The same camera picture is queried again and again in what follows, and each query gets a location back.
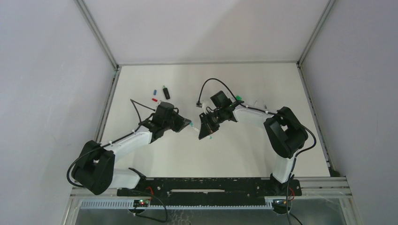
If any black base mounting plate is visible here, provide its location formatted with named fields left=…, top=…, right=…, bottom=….
left=117, top=173, right=302, bottom=207

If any right controller board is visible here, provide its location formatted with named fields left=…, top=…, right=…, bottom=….
left=272, top=199, right=291, bottom=210

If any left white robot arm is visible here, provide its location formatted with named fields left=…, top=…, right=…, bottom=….
left=66, top=102, right=191, bottom=195

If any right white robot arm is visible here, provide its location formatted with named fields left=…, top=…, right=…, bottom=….
left=199, top=91, right=308, bottom=184

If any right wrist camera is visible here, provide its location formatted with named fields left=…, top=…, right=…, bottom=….
left=196, top=102, right=206, bottom=109

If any white marker blue end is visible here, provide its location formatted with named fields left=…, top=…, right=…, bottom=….
left=191, top=126, right=212, bottom=139

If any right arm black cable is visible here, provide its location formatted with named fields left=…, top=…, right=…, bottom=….
left=196, top=78, right=317, bottom=225

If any left controller board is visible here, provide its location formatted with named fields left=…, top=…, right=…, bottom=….
left=133, top=199, right=150, bottom=208

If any aluminium frame rail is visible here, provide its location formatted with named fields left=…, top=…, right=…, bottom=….
left=71, top=177, right=352, bottom=210

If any controller board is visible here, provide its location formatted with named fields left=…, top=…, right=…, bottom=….
left=133, top=199, right=150, bottom=208
left=272, top=199, right=291, bottom=210

